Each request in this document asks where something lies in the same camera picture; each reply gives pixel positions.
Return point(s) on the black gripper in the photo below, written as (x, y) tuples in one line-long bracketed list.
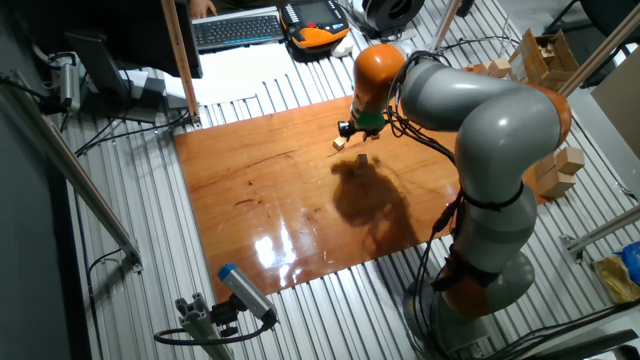
[(364, 131)]

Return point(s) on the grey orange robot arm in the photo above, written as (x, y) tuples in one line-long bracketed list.
[(505, 125)]

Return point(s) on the person right hand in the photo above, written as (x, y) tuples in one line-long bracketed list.
[(202, 7)]

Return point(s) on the white computer mouse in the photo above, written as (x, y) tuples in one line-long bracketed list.
[(343, 47)]

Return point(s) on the orange black teach pendant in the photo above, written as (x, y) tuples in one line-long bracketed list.
[(320, 36)]

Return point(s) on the glossy wooden board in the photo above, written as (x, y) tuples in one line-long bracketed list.
[(250, 200)]

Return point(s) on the white paper sheets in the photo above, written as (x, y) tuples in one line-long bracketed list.
[(235, 70)]

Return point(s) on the black computer keyboard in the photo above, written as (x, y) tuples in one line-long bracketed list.
[(237, 31)]

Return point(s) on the large wooden block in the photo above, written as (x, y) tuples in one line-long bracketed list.
[(570, 160), (556, 186), (545, 166)]

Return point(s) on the open cardboard box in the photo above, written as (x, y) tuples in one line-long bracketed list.
[(565, 57)]

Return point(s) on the beige flat panel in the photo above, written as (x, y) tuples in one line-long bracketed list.
[(620, 105)]

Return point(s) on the black office chair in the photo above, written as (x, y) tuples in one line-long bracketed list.
[(607, 12)]

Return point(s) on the yellow plastic bag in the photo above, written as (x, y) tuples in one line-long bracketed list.
[(617, 280)]

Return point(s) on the blue plastic bag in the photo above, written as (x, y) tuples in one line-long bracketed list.
[(634, 260)]

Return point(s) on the black flat bar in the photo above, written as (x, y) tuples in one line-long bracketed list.
[(585, 346)]

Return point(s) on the grey fan base plate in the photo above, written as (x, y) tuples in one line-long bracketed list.
[(405, 36)]

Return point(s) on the tan frame post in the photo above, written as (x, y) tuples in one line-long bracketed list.
[(182, 65), (445, 25), (605, 47)]

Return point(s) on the silver camera with blue end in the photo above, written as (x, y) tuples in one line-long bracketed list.
[(245, 290)]

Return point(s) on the aluminium profile camera stand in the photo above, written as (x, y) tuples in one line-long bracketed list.
[(200, 325)]

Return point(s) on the short aluminium frame beam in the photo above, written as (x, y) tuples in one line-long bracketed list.
[(605, 229)]

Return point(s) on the long aluminium frame beam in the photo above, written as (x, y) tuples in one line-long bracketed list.
[(75, 175)]

